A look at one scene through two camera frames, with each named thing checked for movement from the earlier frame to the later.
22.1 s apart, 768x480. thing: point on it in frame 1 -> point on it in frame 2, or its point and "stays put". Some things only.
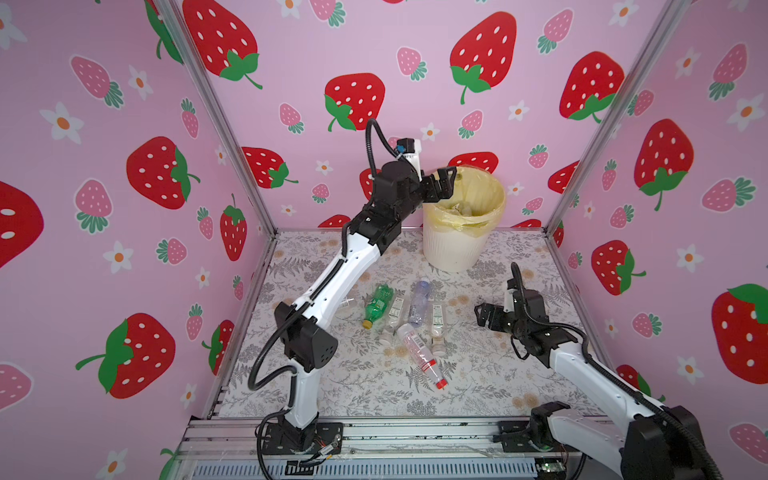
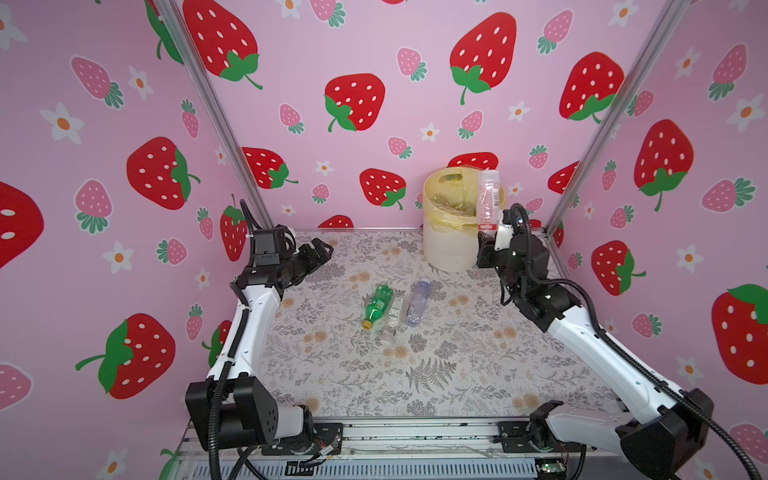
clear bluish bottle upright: [420, 304] stays put
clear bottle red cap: [421, 353] -> [488, 201]
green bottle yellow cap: [378, 305] stays put
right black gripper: [493, 322] -> [486, 250]
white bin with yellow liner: [456, 231] stays put
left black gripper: [440, 191] -> [312, 264]
